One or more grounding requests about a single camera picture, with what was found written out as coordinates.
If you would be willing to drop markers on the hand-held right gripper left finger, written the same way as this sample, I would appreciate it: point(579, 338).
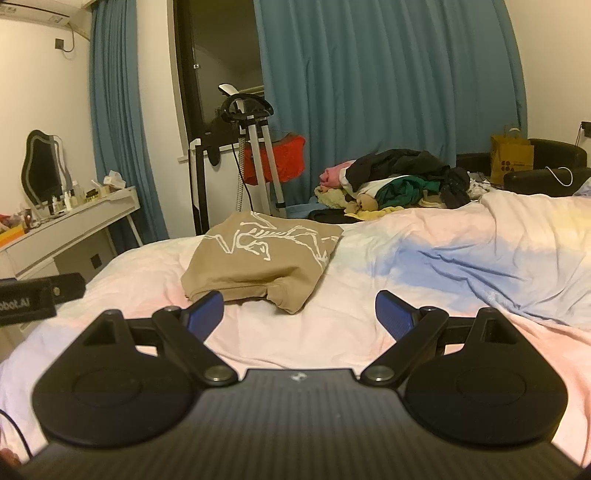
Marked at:
point(207, 311)

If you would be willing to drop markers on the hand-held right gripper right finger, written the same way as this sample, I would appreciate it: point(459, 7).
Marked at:
point(390, 314)

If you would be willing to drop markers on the tan printed shirt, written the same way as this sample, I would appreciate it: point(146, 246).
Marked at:
point(258, 263)

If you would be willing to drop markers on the pile of mixed clothes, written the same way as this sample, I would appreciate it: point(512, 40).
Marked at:
point(397, 184)

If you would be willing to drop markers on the pastel tie-dye blanket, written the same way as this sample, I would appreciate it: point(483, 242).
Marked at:
point(415, 277)

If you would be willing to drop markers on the orange box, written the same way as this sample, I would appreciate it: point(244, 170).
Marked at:
point(10, 234)

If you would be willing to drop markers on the white dressing table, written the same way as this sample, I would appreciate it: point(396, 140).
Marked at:
point(69, 230)

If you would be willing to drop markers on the group of cosmetic bottles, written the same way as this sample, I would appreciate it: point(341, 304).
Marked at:
point(69, 198)

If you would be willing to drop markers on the black metal stand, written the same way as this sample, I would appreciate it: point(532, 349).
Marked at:
point(201, 184)

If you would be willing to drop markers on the wavy black-framed mirror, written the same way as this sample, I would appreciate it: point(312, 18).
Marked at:
point(41, 166)

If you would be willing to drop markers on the tissue box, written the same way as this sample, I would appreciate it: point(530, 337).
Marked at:
point(111, 181)

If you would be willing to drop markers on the white patterned cloth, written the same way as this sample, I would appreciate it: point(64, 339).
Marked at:
point(478, 187)

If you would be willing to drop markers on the garment steamer stand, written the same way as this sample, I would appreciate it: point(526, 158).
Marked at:
point(258, 152)

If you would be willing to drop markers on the yellow paper bag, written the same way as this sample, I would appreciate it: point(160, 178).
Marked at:
point(508, 159)

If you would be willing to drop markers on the narrow blue curtain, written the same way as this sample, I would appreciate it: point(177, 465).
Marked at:
point(120, 115)

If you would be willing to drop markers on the black leather sofa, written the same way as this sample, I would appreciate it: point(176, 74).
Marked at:
point(554, 152)

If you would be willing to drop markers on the wide blue curtain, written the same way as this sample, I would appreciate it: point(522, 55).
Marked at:
point(392, 69)

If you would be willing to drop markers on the dark window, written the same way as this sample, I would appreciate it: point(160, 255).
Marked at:
point(221, 46)

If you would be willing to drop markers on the white air conditioner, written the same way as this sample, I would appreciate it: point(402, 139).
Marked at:
point(37, 14)

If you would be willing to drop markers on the dark wall outlet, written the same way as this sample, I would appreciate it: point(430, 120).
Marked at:
point(586, 128)

